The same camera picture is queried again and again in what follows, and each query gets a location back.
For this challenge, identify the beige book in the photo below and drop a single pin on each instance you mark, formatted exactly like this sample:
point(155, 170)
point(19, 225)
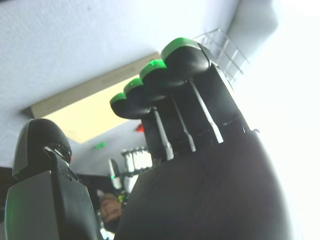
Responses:
point(95, 105)

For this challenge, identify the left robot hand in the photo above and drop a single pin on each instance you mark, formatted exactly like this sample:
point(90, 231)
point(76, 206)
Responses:
point(200, 195)

